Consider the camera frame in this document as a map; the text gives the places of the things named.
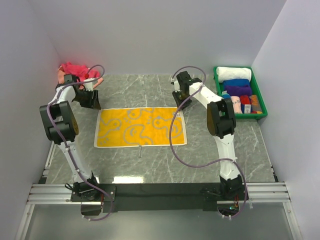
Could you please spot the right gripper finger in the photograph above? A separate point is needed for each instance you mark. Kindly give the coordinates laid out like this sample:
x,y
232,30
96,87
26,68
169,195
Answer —
x,y
177,98
185,103

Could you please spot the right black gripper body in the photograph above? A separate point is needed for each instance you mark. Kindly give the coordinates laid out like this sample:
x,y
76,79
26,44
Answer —
x,y
184,97

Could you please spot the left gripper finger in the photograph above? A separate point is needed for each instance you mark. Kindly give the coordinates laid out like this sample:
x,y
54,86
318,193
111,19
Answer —
x,y
81,99
95,100

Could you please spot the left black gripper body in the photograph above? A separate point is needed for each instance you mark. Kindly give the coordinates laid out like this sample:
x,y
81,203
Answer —
x,y
88,96

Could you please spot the yellow grey patterned towel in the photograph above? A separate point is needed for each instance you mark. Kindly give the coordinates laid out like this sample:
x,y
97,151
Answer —
x,y
139,127

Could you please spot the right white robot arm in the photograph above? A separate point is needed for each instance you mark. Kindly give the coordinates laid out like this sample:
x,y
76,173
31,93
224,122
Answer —
x,y
221,124

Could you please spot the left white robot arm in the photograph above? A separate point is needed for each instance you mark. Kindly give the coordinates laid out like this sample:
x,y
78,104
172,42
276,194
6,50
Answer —
x,y
61,127

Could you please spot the salmon orange towel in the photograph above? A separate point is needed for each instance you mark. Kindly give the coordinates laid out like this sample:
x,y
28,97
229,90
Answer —
x,y
61,73

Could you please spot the pink crumpled towel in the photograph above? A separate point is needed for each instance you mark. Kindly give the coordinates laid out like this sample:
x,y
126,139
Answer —
x,y
80,71

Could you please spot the light blue rolled towel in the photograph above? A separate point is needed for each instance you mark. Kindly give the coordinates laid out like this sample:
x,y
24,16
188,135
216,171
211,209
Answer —
x,y
226,96

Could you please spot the pink white rolled towel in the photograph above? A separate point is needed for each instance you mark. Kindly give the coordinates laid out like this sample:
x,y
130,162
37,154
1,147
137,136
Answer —
x,y
236,102

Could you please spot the purple rolled towel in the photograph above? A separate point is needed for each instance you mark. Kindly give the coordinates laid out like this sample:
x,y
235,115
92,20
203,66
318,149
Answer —
x,y
239,91

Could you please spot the red rolled towel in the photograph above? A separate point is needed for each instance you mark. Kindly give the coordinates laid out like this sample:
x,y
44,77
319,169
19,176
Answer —
x,y
245,102

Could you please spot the orange patterned rolled towel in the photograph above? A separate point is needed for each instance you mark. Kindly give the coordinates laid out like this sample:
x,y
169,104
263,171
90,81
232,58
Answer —
x,y
255,105

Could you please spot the green plastic bin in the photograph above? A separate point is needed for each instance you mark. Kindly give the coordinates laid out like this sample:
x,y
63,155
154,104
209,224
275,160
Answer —
x,y
255,90

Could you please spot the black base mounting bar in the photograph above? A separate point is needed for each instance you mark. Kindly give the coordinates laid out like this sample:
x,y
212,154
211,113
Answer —
x,y
163,196

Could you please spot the aluminium rail frame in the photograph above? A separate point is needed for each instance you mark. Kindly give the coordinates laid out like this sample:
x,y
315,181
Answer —
x,y
257,192

